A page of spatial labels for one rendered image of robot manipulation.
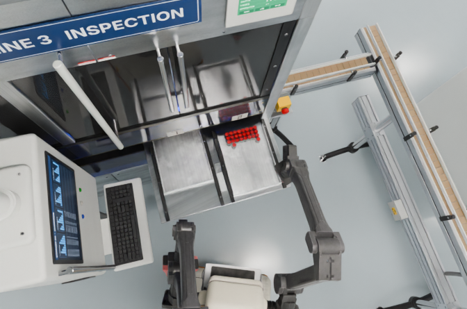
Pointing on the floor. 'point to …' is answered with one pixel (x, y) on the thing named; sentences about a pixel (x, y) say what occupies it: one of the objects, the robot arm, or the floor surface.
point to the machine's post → (300, 30)
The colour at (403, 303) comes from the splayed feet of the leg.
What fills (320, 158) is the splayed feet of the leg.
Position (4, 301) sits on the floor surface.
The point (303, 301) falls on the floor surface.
